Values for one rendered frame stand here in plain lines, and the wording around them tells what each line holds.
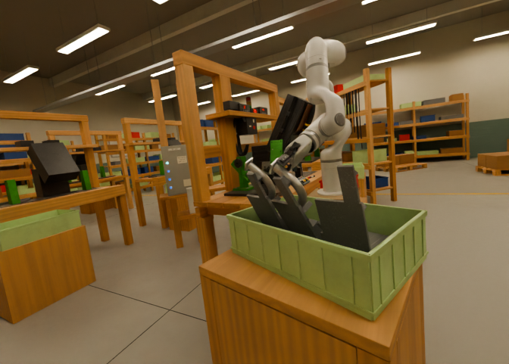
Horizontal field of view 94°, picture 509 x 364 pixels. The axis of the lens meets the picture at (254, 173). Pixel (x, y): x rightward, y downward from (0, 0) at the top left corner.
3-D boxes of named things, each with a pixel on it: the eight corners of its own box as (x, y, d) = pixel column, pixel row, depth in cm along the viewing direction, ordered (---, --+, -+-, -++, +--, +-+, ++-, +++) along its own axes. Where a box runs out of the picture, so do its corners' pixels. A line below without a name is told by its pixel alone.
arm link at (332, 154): (321, 160, 146) (318, 121, 143) (354, 157, 139) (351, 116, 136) (319, 163, 135) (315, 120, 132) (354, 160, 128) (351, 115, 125)
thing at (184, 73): (285, 172, 297) (277, 92, 286) (202, 202, 171) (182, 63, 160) (279, 172, 302) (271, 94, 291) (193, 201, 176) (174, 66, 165)
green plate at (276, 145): (286, 164, 207) (285, 141, 209) (282, 163, 201) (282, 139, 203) (274, 165, 213) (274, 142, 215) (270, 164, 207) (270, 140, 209)
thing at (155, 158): (182, 183, 1035) (174, 132, 1010) (109, 201, 752) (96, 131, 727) (173, 183, 1061) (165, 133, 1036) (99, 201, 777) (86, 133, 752)
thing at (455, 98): (469, 160, 790) (469, 91, 765) (366, 166, 936) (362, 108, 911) (464, 158, 838) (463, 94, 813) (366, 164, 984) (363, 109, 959)
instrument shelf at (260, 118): (279, 119, 259) (279, 116, 258) (229, 114, 183) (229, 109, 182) (259, 122, 272) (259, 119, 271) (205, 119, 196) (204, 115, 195)
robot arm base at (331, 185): (350, 187, 146) (348, 157, 143) (351, 195, 128) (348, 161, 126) (319, 188, 153) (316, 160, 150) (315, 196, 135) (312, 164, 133)
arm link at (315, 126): (326, 144, 86) (310, 150, 94) (345, 124, 91) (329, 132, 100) (312, 126, 85) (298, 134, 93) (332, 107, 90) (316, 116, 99)
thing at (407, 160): (405, 166, 811) (404, 153, 806) (427, 167, 733) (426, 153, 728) (375, 170, 785) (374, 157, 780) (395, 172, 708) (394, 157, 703)
